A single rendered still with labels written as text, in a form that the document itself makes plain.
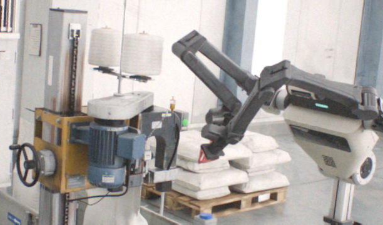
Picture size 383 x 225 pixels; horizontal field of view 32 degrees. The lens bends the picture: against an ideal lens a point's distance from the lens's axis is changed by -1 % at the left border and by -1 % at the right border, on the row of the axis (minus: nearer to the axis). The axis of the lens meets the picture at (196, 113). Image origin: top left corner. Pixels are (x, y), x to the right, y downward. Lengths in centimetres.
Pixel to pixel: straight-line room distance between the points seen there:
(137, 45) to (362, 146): 97
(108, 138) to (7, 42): 309
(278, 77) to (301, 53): 788
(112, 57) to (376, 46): 875
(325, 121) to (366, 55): 871
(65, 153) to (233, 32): 635
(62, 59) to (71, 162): 42
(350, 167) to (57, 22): 133
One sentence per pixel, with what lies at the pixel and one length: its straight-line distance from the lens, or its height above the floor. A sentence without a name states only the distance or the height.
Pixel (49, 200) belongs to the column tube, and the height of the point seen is 97.
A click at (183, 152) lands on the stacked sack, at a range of 576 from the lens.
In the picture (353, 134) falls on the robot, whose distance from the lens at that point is 265.
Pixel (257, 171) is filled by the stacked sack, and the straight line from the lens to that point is 631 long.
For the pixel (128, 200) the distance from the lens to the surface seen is 313.
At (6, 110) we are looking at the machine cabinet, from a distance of 565.
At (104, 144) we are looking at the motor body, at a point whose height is 126.
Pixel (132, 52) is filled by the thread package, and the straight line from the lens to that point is 262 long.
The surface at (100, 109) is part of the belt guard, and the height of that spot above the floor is 140.
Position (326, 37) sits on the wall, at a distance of 1060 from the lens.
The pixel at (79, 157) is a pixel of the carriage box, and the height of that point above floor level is 117.
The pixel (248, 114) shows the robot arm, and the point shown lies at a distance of 250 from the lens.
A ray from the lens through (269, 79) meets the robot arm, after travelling 231.
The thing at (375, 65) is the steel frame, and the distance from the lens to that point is 1132.
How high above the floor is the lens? 183
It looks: 9 degrees down
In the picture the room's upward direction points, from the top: 5 degrees clockwise
